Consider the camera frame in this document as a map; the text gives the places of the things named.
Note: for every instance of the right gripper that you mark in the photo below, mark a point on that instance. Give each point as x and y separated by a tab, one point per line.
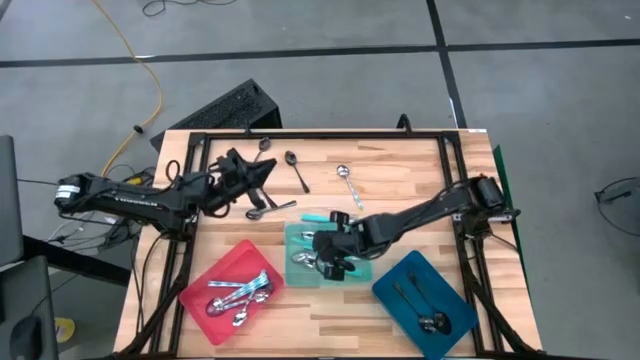
345	245

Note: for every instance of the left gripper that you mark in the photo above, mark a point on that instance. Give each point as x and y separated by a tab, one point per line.
222	185

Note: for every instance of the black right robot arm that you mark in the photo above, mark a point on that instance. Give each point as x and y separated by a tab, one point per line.
425	210

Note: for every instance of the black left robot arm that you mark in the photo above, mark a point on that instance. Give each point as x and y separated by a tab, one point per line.
125	200

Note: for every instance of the plain silver spoon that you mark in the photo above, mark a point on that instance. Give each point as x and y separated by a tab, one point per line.
255	214

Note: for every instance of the teal translucent plastic bin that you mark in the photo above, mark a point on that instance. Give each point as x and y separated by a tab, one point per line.
295	280

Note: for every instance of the blue plastic bin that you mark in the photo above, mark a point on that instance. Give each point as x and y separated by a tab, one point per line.
440	290

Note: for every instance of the pink-red plastic bin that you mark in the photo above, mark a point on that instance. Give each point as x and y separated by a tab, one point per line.
210	325

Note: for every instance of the black floor beam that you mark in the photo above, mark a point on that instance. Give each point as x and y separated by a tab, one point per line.
75	262

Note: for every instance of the grey monitor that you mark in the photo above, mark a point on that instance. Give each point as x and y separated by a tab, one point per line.
10	200

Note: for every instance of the black desk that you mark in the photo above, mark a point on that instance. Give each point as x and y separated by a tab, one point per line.
30	290

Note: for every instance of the black computer mouse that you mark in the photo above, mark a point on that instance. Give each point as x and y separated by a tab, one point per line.
25	337

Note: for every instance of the black aluminium table frame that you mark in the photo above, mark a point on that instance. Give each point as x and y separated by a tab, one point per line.
350	135

